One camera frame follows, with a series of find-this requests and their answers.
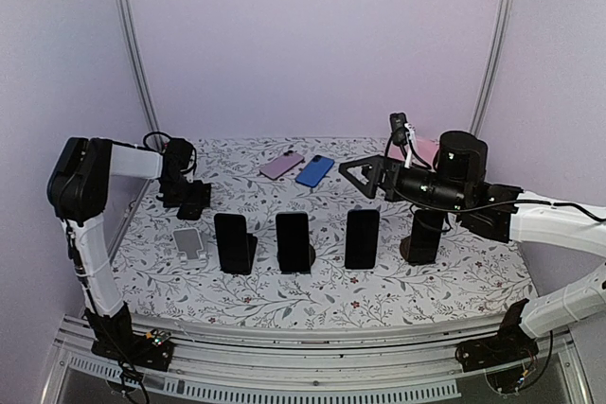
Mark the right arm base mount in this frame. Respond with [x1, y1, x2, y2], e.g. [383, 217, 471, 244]
[454, 298, 539, 372]

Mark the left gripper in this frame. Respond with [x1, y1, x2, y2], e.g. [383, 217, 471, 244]
[161, 175, 212, 208]

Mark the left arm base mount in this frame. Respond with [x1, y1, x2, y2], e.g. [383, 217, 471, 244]
[85, 304, 175, 372]

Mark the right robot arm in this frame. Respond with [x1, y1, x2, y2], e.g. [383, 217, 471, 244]
[339, 131, 605, 362]

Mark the black phone blue edge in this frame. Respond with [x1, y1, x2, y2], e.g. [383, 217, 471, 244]
[345, 209, 380, 270]

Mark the floral patterned table mat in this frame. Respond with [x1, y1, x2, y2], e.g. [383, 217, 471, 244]
[112, 138, 536, 329]

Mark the dark grey phone stand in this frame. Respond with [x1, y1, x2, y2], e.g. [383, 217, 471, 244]
[305, 245, 316, 273]

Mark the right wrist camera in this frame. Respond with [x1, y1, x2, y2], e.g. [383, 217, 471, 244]
[389, 113, 416, 167]

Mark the front aluminium rail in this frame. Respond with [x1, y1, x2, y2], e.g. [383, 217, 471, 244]
[41, 316, 595, 403]

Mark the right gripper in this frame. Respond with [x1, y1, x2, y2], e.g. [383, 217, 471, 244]
[340, 153, 469, 215]

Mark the blue phone face down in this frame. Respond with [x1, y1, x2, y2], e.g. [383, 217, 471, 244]
[295, 155, 334, 188]

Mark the aluminium frame post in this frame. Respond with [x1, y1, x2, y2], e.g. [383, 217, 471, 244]
[468, 0, 522, 133]
[116, 0, 161, 132]

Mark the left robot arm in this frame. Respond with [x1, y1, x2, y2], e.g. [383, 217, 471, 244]
[47, 136, 211, 322]

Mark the black folding phone stand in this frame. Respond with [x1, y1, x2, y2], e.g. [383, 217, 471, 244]
[247, 233, 258, 274]

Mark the white grey folding stand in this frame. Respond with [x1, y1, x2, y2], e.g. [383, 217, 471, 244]
[344, 264, 374, 272]

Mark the right aluminium frame post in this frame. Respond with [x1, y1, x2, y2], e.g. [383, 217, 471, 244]
[468, 0, 522, 133]

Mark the left black cable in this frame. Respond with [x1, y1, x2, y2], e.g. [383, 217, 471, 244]
[143, 132, 198, 178]

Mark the black phone teal edge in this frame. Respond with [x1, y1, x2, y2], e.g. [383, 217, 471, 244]
[276, 212, 311, 273]

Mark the pink plastic plate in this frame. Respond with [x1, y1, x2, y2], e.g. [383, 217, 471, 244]
[388, 138, 439, 166]

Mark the small black phone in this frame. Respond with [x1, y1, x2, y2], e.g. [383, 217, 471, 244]
[177, 202, 207, 221]

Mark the pink phone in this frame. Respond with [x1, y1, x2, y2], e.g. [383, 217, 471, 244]
[259, 150, 304, 181]

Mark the left aluminium frame post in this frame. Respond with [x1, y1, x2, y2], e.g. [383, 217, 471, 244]
[116, 0, 161, 132]

